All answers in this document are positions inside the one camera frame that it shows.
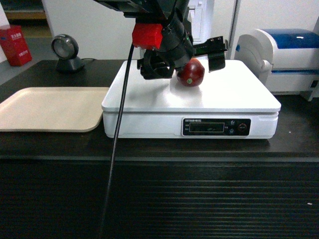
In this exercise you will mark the black barcode scanner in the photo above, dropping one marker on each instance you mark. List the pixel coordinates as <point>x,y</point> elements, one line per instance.
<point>66,49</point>

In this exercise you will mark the white blue label printer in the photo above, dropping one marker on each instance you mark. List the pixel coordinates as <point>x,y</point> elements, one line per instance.
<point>286,61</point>

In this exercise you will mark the dark red mango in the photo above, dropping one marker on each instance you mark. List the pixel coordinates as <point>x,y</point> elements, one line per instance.
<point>192,74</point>

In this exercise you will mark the red wrist camera mount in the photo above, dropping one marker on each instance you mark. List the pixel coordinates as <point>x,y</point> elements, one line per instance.
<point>147,36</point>

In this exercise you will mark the black checkout counter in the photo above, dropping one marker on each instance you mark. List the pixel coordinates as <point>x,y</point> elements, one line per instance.
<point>52,185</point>

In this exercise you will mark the white checkout scale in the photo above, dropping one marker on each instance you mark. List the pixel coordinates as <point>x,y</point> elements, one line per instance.
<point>229,103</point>

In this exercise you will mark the white receipt printer terminal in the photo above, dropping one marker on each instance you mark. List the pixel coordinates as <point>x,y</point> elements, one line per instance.
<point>200,14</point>

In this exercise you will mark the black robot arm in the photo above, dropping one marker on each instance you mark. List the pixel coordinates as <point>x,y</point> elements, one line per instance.
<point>153,11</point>

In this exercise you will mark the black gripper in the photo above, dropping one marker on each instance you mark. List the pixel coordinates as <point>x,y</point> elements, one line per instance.
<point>176,50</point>

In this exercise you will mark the beige plastic tray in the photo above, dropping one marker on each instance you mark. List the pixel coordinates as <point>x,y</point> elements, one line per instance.
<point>53,109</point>

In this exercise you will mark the red box on floor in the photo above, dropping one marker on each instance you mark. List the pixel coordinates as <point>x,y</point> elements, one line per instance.
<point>14,45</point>

